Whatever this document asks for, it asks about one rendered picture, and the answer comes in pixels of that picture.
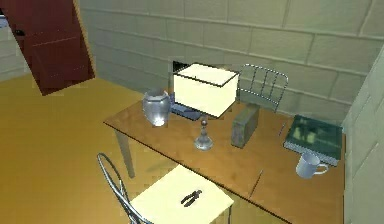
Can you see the dark laptop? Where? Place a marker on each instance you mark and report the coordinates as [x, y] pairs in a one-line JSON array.
[[186, 112]]

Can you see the cream shade table lamp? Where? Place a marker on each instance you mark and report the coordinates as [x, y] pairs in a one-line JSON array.
[[203, 88]]

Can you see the silver round vase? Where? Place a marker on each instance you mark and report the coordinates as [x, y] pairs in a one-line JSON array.
[[156, 106]]

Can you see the grey rectangular box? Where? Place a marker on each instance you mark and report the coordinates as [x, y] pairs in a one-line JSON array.
[[243, 128]]

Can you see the brown wooden table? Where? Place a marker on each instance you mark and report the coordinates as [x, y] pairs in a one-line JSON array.
[[233, 163]]

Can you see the black tong-shaped object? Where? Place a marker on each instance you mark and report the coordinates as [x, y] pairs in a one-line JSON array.
[[192, 198]]

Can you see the cream seat metal chair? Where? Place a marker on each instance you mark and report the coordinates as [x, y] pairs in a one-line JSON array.
[[173, 200]]

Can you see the thin grey pen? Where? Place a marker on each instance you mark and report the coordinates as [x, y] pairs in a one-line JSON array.
[[282, 129]]

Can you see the dark green book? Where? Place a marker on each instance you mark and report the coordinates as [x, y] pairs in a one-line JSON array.
[[315, 138]]

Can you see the white mug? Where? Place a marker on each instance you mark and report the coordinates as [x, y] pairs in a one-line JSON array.
[[308, 165]]

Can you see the dark red room door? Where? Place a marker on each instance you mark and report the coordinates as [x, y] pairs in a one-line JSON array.
[[55, 43]]

